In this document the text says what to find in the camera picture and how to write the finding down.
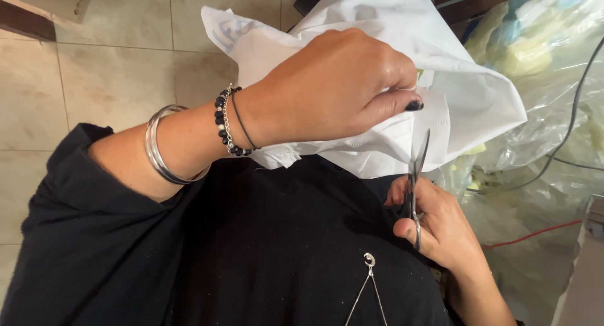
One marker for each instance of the person's left hand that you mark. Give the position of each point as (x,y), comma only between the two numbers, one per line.
(325,85)

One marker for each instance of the silver scissors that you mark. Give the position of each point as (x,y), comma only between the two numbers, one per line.
(415,184)

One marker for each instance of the white fabric bag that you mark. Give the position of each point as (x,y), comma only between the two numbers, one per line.
(462,90)

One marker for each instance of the black sweater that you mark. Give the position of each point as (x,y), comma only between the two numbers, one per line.
(212,250)

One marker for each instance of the person's right hand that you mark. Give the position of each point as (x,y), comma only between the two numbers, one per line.
(436,222)

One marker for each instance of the silver bangle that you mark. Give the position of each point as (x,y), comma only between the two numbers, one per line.
(163,147)

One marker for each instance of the clear plastic bag heap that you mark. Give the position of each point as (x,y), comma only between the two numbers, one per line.
(538,128)

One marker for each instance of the thin black wrist band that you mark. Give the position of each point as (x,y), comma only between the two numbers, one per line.
(243,123)

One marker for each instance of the dark wooden furniture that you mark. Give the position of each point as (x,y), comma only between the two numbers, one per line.
(26,22)

